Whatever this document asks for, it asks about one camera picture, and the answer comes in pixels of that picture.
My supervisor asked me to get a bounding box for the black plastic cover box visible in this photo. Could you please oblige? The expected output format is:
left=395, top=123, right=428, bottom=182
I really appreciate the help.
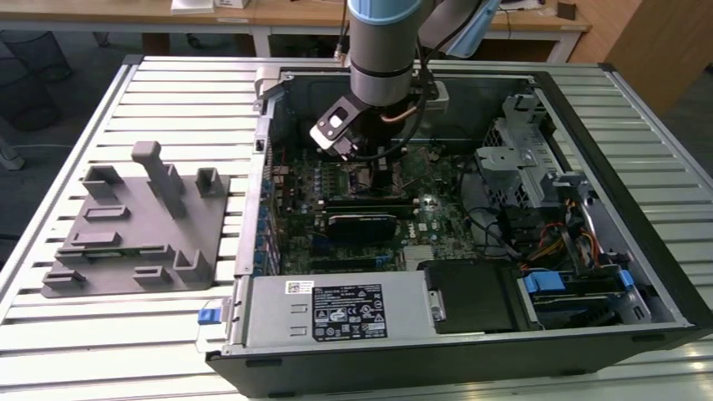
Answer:
left=422, top=258, right=540, bottom=335

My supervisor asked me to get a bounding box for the small silver chipset heatsink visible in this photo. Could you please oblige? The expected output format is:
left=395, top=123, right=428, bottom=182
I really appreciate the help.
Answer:
left=402, top=245, right=438, bottom=269

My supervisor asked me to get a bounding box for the grey parts rack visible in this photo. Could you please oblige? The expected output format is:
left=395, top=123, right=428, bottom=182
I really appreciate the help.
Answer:
left=42, top=140, right=234, bottom=300

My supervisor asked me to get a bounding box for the black expansion slot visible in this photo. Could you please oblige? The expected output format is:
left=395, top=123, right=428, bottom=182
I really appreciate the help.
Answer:
left=310, top=257, right=391, bottom=272

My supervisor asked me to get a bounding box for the wooden cabinet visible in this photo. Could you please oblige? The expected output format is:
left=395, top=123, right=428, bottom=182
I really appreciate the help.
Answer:
left=567, top=0, right=713, bottom=120

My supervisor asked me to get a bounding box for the black camera cable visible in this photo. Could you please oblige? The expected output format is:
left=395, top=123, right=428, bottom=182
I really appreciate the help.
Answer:
left=327, top=62, right=442, bottom=163

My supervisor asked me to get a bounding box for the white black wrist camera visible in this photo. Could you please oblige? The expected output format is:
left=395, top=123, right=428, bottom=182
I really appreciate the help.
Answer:
left=310, top=94, right=364, bottom=150

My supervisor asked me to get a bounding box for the silver metal drive cage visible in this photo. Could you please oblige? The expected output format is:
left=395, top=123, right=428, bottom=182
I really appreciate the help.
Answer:
left=473, top=94, right=565, bottom=210

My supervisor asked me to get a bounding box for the green motherboard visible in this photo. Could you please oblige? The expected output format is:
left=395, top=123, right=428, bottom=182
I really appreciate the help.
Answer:
left=262, top=140, right=507, bottom=279

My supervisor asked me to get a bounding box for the black silver PC case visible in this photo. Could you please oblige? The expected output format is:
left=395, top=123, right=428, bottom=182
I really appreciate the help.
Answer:
left=195, top=58, right=707, bottom=398

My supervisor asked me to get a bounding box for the black graphics card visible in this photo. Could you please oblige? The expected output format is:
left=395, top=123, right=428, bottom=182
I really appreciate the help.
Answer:
left=324, top=213, right=400, bottom=244

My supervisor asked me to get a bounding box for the black mesh waste bin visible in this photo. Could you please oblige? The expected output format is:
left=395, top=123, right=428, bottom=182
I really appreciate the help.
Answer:
left=0, top=31, right=75, bottom=131

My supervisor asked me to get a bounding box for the copper coloured hose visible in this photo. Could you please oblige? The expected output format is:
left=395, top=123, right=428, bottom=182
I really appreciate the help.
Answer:
left=380, top=104, right=418, bottom=125

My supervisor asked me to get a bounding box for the blue disk carrier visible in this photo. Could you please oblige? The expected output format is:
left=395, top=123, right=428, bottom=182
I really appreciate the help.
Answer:
left=521, top=269, right=636, bottom=331

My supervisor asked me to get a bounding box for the orange yellow wire bundle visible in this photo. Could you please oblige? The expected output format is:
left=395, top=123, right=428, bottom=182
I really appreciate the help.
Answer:
left=517, top=221, right=612, bottom=271

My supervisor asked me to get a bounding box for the silver power supply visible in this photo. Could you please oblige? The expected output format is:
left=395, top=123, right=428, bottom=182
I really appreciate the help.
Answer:
left=222, top=273, right=442, bottom=348

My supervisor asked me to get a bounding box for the wooden desk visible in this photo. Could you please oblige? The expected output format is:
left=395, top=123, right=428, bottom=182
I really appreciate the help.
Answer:
left=0, top=0, right=593, bottom=59

